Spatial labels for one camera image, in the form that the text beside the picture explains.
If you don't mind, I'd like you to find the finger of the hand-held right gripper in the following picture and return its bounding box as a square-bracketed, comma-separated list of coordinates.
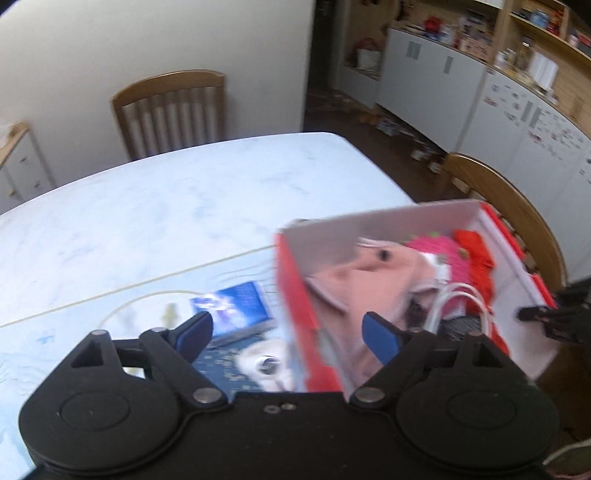
[517, 304, 562, 324]

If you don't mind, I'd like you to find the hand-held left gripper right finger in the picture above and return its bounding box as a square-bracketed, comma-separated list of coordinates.
[349, 312, 527, 409]

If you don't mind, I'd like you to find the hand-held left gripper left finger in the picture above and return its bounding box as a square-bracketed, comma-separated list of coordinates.
[69, 311, 229, 409]

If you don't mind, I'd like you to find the blue card box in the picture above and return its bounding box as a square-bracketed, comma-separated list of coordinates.
[189, 280, 278, 347]

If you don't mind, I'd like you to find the pink pig plush toy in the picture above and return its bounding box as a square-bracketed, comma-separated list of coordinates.
[302, 236, 447, 389]

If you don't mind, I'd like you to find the black mesh pouch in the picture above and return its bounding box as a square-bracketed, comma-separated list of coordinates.
[436, 316, 486, 343]

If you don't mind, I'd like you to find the red cloth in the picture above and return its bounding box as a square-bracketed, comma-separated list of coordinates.
[452, 229, 498, 306]

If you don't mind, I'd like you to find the white cable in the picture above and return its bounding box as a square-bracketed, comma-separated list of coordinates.
[413, 258, 493, 336]

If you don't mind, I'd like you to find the red cardboard shoe box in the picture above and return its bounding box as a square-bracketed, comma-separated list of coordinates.
[272, 199, 562, 394]

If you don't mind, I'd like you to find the printed table mat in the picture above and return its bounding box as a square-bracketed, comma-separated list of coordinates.
[0, 247, 297, 468]

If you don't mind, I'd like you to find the curved-backed wooden chair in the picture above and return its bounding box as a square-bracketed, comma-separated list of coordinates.
[440, 152, 569, 292]

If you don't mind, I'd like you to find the white cabinet unit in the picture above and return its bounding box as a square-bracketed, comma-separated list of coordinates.
[341, 0, 591, 288]

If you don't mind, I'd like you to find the pile of shoes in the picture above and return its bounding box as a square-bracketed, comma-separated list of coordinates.
[369, 112, 415, 138]

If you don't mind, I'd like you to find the white wooden sideboard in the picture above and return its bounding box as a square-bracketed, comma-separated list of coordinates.
[0, 120, 57, 216]

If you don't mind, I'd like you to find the straight-backed wooden chair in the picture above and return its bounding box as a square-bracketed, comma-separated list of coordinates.
[110, 69, 227, 162]

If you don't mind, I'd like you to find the white bag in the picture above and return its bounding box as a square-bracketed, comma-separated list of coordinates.
[355, 47, 384, 73]

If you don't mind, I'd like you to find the dark entrance door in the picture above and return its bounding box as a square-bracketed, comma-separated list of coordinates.
[310, 0, 346, 89]

